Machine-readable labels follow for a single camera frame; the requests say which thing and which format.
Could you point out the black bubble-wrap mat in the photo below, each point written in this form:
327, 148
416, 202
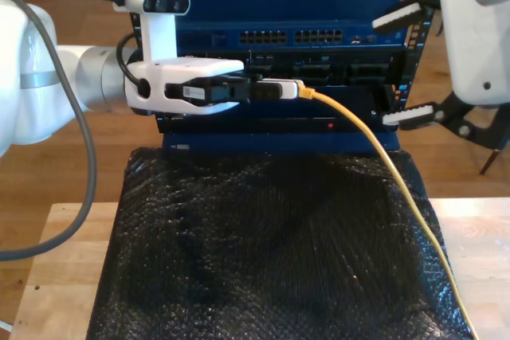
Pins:
239, 256

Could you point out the black rack server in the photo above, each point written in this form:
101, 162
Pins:
338, 73

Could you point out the blue rack base plate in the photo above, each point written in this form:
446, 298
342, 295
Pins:
279, 143

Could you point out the black rack shelf tray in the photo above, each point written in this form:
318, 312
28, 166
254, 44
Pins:
279, 125

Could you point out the black perforated rack post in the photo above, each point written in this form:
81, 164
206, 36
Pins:
137, 23
418, 39

